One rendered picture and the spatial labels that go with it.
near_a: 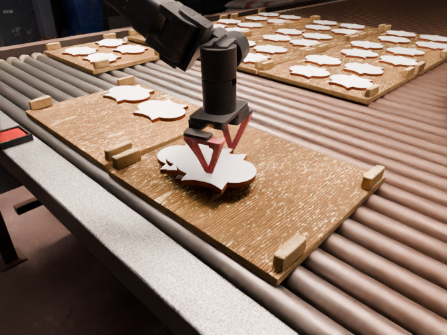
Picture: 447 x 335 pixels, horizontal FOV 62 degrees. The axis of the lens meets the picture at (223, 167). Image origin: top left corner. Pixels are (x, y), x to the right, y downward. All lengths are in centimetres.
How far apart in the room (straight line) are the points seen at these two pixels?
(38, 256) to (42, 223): 27
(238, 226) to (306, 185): 17
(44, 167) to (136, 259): 37
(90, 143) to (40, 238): 137
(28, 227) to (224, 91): 184
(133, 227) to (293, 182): 30
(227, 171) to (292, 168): 16
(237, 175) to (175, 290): 22
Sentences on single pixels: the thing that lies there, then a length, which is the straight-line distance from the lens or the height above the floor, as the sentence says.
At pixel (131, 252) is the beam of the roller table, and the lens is 60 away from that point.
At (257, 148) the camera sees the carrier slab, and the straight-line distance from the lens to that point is 82.
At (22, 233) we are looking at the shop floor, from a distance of 228.
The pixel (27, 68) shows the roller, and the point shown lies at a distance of 164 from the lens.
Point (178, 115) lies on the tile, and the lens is 96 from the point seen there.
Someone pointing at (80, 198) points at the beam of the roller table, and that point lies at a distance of 74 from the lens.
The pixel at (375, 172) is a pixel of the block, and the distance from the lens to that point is 73.
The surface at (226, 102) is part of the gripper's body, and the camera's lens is 61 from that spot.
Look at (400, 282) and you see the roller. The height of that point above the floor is 91.
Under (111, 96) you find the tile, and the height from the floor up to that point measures 95.
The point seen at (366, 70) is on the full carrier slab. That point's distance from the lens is 142.
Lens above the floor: 132
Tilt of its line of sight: 31 degrees down
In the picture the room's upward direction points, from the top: straight up
